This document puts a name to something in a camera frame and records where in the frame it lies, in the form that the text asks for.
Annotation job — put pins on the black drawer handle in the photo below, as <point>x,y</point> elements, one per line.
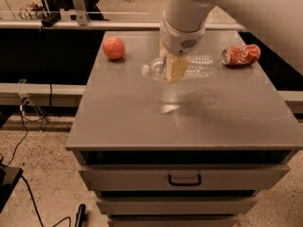
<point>185,182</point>

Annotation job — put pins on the crushed orange soda can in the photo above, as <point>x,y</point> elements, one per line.
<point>240,55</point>

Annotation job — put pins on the black power adapter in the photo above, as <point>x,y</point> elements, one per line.
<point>51,20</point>

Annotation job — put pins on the grey ledge rail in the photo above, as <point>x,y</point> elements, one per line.
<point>109,26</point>

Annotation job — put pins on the bottom grey drawer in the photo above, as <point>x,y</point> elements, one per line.
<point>202,221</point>

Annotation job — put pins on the middle grey drawer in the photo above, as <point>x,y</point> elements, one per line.
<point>149,206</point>

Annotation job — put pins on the grey drawer cabinet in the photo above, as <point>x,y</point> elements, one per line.
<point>233,117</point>

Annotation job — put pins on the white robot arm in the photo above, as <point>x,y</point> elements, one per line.
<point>277,23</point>

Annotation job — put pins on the red apple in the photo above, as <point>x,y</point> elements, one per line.
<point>113,48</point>

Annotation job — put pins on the clear plastic water bottle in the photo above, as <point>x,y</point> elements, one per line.
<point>201,66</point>

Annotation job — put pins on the black cylindrical floor object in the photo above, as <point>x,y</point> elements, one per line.
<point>80,216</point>

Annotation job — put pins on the left metal bracket post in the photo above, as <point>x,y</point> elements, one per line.
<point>81,13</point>

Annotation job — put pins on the black box on floor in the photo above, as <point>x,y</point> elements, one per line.
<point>9,177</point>

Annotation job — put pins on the top grey drawer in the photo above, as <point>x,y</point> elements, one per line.
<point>155,177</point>

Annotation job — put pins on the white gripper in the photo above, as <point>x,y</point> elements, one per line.
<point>179,41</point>

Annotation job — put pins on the grey drawer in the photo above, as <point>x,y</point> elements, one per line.
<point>155,177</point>
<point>149,206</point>
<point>202,221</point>

